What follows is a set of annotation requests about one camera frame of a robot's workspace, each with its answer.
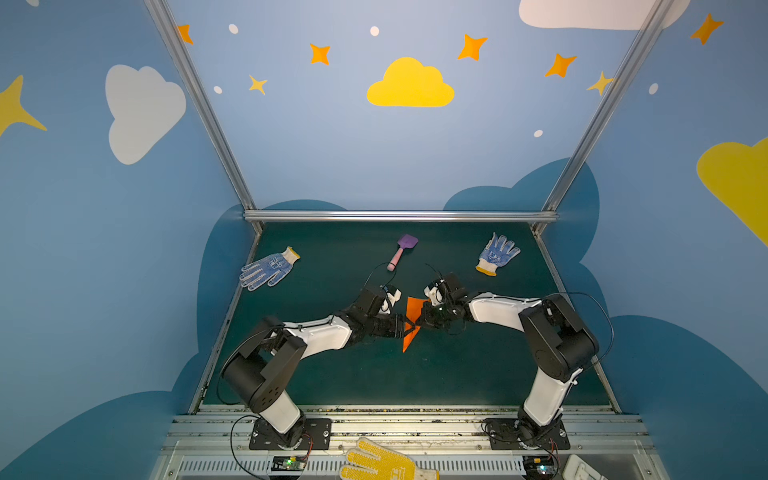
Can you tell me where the green circuit board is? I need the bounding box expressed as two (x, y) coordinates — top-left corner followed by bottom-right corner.
(523, 456), (559, 480)
(270, 456), (307, 473)

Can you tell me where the blue dotted glove right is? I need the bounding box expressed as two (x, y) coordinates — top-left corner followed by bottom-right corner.
(475, 233), (521, 277)

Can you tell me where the orange square paper sheet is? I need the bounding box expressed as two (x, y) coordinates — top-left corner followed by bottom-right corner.
(402, 297), (428, 353)

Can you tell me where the right green circuit board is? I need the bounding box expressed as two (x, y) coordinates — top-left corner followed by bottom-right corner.
(523, 456), (559, 480)

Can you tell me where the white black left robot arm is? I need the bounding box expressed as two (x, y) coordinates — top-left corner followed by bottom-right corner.
(219, 284), (407, 449)

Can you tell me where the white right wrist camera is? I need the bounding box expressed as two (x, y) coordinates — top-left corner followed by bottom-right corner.
(424, 286), (444, 307)

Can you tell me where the aluminium frame post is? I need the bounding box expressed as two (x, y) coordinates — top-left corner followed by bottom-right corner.
(144, 0), (257, 213)
(532, 0), (675, 239)

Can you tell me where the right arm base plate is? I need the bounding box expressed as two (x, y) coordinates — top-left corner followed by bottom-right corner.
(481, 417), (571, 450)

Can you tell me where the blue dotted glove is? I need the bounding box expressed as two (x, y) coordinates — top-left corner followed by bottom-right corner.
(239, 246), (301, 291)
(475, 233), (521, 277)

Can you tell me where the yellow dotted glove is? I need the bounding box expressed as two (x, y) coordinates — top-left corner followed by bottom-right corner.
(339, 437), (441, 480)

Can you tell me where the left green circuit board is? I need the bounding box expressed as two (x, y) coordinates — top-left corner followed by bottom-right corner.
(270, 456), (307, 473)

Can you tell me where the purple pink toy spatula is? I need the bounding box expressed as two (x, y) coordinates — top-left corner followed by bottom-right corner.
(387, 234), (418, 272)

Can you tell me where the horizontal aluminium frame rail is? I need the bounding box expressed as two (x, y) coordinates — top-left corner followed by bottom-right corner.
(244, 210), (558, 224)

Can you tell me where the white object bottom right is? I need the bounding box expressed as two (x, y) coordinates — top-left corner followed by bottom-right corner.
(561, 455), (606, 480)

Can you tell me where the blue dotted glove left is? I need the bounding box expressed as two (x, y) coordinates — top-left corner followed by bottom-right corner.
(239, 246), (301, 291)

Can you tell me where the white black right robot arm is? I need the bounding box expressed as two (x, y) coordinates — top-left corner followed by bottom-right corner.
(415, 273), (600, 449)

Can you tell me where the aluminium front rail base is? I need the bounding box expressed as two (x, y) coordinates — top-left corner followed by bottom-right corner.
(151, 405), (669, 479)

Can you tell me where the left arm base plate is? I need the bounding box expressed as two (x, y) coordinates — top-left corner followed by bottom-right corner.
(248, 418), (333, 451)

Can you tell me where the left aluminium frame post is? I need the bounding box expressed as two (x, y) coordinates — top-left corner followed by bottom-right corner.
(144, 0), (257, 213)

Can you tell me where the right aluminium frame post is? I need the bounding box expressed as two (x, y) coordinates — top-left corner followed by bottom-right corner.
(532, 0), (675, 239)

